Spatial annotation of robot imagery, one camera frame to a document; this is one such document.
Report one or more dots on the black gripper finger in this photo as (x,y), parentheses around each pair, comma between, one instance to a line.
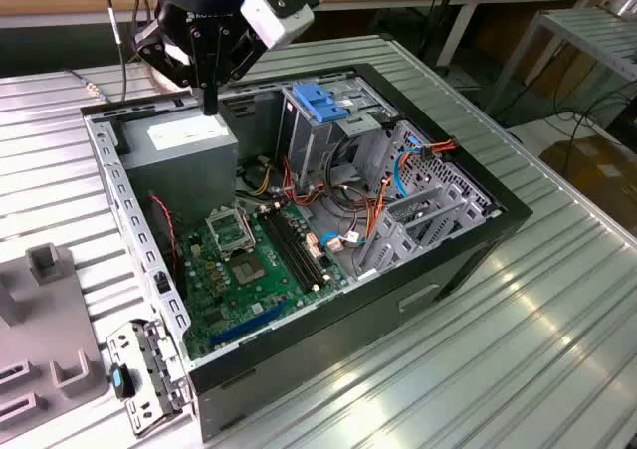
(199,56)
(215,56)

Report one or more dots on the grey metal disk bay cage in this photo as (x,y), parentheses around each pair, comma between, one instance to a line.
(398,242)

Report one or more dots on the blue drive cage latch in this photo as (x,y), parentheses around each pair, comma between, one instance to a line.
(316,103)

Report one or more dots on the grey power supply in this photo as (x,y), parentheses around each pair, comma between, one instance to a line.
(179,170)

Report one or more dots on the grey optical drive cage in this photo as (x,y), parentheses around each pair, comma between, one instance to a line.
(308,145)

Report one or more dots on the black RAM slot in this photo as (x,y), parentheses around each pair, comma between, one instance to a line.
(288,251)
(295,248)
(282,254)
(301,245)

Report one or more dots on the CPU socket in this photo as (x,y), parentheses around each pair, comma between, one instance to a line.
(248,270)

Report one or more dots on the green motherboard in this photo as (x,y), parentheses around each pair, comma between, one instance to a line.
(234,314)

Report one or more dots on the blue expansion slot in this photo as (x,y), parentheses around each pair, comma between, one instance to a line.
(249,325)

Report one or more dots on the black PC case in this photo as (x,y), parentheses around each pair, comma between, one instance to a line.
(278,349)

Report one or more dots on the grey parts rack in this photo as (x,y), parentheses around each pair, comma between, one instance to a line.
(45,319)

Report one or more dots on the black latch blue stripe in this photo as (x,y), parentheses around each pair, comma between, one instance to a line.
(119,381)

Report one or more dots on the large cardboard box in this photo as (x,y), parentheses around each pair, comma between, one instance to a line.
(597,170)

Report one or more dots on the small black case switch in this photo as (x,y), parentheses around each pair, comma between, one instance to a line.
(160,281)

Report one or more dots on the metal expansion bracket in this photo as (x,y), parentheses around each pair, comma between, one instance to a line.
(149,369)

